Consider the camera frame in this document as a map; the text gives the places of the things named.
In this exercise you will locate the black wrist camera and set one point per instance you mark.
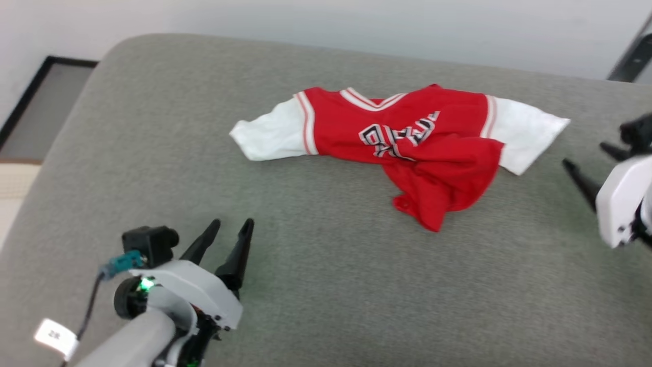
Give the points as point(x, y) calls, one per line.
point(150, 242)
point(639, 133)

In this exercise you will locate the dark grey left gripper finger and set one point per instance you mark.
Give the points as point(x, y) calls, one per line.
point(237, 260)
point(201, 247)

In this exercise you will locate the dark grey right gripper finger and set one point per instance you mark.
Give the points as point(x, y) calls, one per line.
point(617, 153)
point(583, 183)

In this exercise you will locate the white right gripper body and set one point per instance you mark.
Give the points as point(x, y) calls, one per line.
point(619, 204)

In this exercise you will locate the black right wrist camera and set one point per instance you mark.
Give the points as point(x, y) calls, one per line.
point(639, 133)

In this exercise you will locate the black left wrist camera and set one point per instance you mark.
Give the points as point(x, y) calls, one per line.
point(150, 242)

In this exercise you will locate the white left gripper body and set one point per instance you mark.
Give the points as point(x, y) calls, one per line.
point(204, 290)

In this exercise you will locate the black slanted bar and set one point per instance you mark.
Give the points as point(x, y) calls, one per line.
point(634, 53)

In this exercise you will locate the red and white jersey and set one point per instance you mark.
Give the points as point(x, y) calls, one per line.
point(448, 153)

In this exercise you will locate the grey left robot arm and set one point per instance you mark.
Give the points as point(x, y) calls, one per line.
point(132, 341)

